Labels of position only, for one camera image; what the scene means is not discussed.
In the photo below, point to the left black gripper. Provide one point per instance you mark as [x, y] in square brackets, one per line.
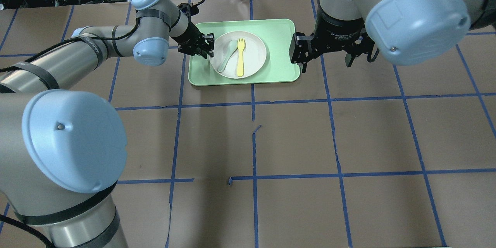
[187, 34]

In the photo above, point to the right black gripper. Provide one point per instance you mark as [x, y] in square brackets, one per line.
[336, 28]

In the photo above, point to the white round plate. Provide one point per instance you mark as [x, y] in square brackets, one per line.
[254, 55]

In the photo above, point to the yellow plastic fork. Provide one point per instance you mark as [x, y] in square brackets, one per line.
[241, 45]

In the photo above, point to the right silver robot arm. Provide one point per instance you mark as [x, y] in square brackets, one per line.
[405, 32]

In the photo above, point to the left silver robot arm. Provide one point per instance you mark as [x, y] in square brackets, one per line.
[63, 151]

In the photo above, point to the pale green plastic spoon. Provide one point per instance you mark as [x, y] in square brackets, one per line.
[230, 49]

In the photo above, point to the green plastic tray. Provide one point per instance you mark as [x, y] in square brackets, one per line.
[275, 33]

